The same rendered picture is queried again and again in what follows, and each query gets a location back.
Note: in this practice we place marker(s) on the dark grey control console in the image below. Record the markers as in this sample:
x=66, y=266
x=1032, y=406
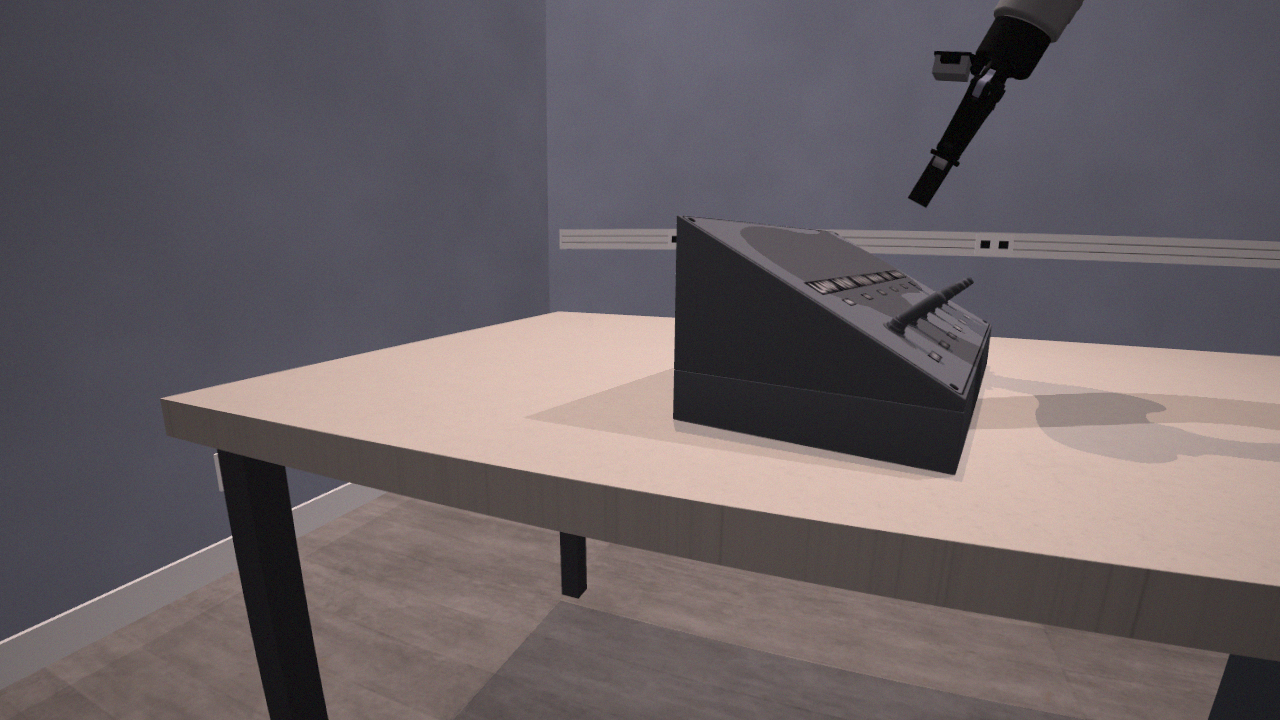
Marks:
x=787, y=333

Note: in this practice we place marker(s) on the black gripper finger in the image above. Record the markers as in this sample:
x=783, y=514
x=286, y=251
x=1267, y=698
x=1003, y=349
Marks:
x=955, y=136
x=971, y=135

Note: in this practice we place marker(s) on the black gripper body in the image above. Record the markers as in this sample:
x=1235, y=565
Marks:
x=1012, y=47

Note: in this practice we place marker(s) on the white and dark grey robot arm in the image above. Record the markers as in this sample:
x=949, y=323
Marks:
x=1051, y=16

